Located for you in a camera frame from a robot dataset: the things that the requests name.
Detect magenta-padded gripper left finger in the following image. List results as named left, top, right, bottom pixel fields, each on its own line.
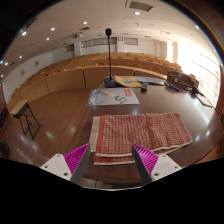
left=39, top=142, right=92, bottom=185

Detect grey notebook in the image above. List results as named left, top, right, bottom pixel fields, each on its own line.
left=196, top=94, right=213, bottom=108

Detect rows of wooden lecture seats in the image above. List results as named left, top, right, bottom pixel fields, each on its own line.
left=6, top=51, right=183, bottom=111

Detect red marker pen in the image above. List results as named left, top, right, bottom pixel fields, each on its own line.
left=169, top=84, right=181, bottom=93

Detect large bright window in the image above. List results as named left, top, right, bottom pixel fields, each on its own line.
left=176, top=42, right=223, bottom=108

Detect blue marker pen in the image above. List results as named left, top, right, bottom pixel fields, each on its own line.
left=163, top=80, right=174, bottom=90

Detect ceiling air vent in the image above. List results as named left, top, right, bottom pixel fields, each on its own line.
left=128, top=0, right=154, bottom=13

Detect small folding side desk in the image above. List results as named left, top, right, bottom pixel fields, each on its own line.
left=9, top=98, right=42, bottom=140

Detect red checked towel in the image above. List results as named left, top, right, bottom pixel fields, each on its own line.
left=88, top=112, right=194, bottom=166

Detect yellow booklet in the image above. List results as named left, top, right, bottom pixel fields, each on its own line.
left=114, top=75, right=143, bottom=88

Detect brown wooden box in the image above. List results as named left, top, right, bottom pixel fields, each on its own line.
left=166, top=70, right=200, bottom=90

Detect blue-grey paper sheet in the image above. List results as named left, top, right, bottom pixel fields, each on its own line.
left=134, top=75, right=166, bottom=86

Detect black gooseneck table microphone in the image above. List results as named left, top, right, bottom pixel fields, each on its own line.
left=103, top=28, right=122, bottom=89

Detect black device with cable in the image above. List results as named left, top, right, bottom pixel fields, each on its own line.
left=184, top=85, right=204, bottom=98

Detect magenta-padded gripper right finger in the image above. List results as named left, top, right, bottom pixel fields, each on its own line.
left=131, top=143, right=183, bottom=186

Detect recessed ceiling spotlights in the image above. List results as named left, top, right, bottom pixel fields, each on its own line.
left=0, top=9, right=201, bottom=68

